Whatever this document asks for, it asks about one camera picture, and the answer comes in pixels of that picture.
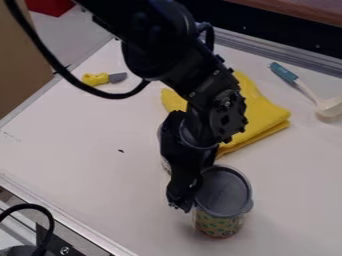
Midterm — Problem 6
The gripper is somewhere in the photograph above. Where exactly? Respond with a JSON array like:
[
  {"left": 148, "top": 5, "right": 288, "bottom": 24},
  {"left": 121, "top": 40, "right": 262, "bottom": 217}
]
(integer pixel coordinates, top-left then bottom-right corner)
[{"left": 157, "top": 110, "right": 221, "bottom": 214}]

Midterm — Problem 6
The yellow patterned can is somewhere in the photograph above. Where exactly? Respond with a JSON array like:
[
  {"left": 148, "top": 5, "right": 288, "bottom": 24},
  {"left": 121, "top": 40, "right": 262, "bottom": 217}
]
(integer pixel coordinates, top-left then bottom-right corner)
[{"left": 191, "top": 163, "right": 256, "bottom": 240}]

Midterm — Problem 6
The yellow cloth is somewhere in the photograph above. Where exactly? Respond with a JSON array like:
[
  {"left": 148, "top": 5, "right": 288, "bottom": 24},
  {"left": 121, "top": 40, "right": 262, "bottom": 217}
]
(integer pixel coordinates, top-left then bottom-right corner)
[{"left": 160, "top": 70, "right": 293, "bottom": 158}]

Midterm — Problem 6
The yellow and grey toy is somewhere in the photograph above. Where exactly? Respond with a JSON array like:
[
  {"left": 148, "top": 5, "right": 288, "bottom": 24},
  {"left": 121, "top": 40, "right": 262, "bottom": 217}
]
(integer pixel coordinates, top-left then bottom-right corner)
[{"left": 80, "top": 71, "right": 130, "bottom": 87}]

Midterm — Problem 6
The cardboard box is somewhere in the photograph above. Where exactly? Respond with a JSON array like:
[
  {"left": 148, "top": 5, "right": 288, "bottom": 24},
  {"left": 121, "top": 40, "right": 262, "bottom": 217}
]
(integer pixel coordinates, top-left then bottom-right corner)
[{"left": 0, "top": 0, "right": 55, "bottom": 120}]

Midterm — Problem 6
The red box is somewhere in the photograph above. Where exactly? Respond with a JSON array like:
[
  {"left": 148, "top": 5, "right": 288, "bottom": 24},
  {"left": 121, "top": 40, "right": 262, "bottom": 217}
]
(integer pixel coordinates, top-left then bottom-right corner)
[{"left": 24, "top": 0, "right": 77, "bottom": 18}]

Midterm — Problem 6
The black cable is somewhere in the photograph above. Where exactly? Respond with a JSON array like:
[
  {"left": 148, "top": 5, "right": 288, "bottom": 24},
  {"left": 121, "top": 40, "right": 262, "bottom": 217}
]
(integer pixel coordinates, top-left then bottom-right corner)
[
  {"left": 0, "top": 203, "right": 57, "bottom": 256},
  {"left": 2, "top": 0, "right": 153, "bottom": 100}
]

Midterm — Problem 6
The white spoon with blue handle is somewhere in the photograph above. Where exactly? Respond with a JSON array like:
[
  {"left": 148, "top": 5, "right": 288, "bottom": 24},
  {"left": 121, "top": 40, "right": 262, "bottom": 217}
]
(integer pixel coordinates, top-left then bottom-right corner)
[{"left": 267, "top": 61, "right": 342, "bottom": 120}]

